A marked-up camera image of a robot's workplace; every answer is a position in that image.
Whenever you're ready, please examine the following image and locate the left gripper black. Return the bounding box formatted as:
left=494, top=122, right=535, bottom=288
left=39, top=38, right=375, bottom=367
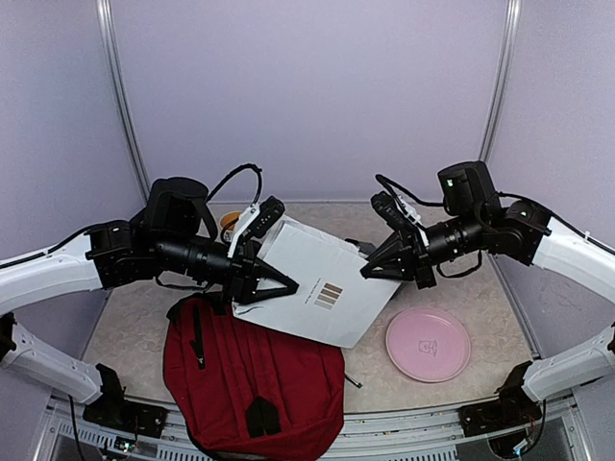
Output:
left=154, top=231, right=299, bottom=306

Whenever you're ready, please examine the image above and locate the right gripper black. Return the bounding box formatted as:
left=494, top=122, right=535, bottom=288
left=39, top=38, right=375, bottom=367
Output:
left=361, top=207, right=487, bottom=288

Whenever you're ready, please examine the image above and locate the white large book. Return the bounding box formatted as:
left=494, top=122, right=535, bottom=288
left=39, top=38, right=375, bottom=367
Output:
left=233, top=216, right=401, bottom=349

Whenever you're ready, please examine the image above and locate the red student backpack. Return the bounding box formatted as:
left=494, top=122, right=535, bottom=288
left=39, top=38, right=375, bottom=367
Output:
left=162, top=295, right=345, bottom=460

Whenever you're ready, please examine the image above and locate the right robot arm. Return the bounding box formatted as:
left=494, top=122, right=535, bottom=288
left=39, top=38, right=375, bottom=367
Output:
left=360, top=160, right=614, bottom=426

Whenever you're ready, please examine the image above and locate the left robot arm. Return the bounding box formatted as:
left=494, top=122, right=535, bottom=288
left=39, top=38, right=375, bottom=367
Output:
left=1, top=177, right=299, bottom=427

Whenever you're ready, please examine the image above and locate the grey fabric pouch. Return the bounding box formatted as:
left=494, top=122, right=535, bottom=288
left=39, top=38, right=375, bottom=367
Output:
left=345, top=238, right=377, bottom=260

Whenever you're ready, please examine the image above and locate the white paper cup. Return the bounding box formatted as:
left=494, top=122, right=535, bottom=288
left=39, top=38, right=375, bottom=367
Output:
left=219, top=211, right=241, bottom=244

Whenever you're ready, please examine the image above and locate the pink round plate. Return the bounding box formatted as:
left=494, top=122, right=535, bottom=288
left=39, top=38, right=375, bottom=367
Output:
left=385, top=307, right=472, bottom=383

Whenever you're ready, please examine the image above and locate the clear white pen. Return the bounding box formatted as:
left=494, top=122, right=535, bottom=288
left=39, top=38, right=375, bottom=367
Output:
left=345, top=374, right=362, bottom=389

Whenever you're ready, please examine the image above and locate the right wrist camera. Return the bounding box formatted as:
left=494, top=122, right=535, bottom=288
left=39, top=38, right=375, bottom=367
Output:
left=370, top=191, right=429, bottom=245

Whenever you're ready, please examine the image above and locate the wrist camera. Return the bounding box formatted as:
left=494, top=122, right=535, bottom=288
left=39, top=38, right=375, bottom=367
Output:
left=227, top=196, right=285, bottom=258
left=370, top=191, right=429, bottom=245

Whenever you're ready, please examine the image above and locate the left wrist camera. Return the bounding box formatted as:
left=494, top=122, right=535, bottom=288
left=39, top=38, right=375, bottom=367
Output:
left=227, top=196, right=285, bottom=258

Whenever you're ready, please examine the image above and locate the right camera cable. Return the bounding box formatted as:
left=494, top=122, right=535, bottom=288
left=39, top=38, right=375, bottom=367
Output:
left=374, top=174, right=451, bottom=207

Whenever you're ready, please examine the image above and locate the front metal rail frame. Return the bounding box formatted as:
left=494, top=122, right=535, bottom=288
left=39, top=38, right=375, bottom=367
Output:
left=33, top=397, right=591, bottom=460

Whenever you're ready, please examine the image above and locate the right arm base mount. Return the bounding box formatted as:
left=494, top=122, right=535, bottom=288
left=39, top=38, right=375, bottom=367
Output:
left=458, top=379, right=544, bottom=437

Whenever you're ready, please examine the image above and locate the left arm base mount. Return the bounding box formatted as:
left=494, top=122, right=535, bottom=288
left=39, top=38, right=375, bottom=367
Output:
left=83, top=364, right=167, bottom=438

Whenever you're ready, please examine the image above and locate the right metal corner post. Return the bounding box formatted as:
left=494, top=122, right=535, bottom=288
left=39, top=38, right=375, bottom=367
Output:
left=479, top=0, right=522, bottom=163

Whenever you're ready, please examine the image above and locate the metal corner post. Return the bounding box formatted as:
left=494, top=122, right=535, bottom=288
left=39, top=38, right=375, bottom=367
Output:
left=95, top=0, right=150, bottom=202
left=479, top=0, right=522, bottom=163

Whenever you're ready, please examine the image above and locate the left metal corner post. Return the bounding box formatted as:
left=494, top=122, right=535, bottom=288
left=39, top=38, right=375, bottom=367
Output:
left=95, top=0, right=150, bottom=202

